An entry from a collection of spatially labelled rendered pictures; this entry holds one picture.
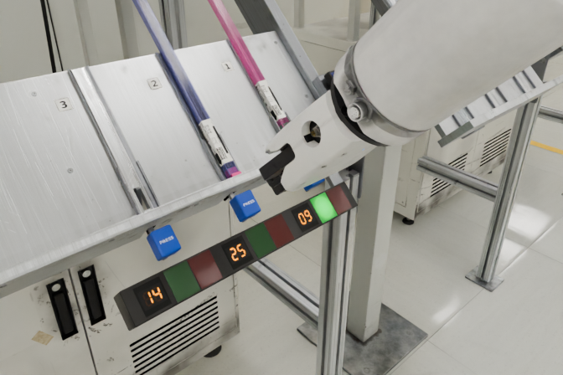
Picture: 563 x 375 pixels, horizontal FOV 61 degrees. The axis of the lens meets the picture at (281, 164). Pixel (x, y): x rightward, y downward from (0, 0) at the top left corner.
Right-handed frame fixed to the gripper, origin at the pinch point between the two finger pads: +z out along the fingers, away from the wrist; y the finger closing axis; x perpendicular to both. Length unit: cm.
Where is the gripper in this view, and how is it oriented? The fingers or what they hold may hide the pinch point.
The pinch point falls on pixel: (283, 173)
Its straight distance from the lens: 49.7
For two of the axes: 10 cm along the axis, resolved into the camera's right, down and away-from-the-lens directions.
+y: 7.5, -3.1, 5.8
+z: -4.6, 3.9, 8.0
